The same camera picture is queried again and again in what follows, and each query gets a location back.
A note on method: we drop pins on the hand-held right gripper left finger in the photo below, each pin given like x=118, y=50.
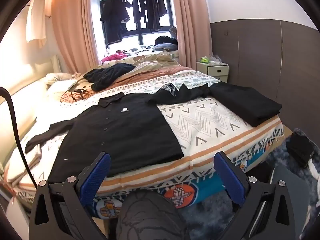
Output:
x=96, y=177

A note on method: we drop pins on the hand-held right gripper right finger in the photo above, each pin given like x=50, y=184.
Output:
x=228, y=177

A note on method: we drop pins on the black button-up shirt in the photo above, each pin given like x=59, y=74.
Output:
x=120, y=135

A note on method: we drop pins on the stack of black clothes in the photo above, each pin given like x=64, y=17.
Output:
x=300, y=147

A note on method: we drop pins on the row of dark hanging clothes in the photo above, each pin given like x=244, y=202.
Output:
x=150, y=7

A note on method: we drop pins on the blue shaggy rug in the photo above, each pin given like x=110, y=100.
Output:
x=207, y=212

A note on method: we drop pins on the patterned bed blanket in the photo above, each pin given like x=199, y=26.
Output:
x=200, y=122

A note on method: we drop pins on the person's leg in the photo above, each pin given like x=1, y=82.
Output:
x=150, y=217

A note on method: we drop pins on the folded black garment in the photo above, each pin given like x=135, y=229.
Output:
x=250, y=102

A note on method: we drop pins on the white cloth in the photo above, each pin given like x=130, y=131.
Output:
x=314, y=166

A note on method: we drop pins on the black knit garment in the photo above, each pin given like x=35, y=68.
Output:
x=110, y=75

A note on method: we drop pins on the white pillow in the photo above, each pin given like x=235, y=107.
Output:
x=60, y=78

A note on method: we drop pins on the white nightstand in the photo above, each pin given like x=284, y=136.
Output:
x=213, y=71

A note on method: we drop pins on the beige padded headboard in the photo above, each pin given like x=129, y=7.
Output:
x=22, y=97

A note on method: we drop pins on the green container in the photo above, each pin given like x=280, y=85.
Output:
x=203, y=60

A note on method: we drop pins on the salmon bed sheet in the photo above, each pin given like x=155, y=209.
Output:
x=160, y=73

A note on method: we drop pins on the pink cloth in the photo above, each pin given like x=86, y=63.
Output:
x=113, y=56

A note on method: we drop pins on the beige duvet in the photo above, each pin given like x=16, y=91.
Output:
x=150, y=61

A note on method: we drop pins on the grey cushion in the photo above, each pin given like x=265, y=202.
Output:
x=165, y=47

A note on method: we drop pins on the black framed window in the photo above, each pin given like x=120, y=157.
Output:
x=140, y=37

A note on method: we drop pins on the pink curtain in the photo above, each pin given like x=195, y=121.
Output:
x=72, y=27
x=190, y=17

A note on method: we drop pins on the large dark hanging jacket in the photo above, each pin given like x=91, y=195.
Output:
x=113, y=17

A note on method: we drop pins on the white hanging garment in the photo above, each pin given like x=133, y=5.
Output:
x=36, y=20

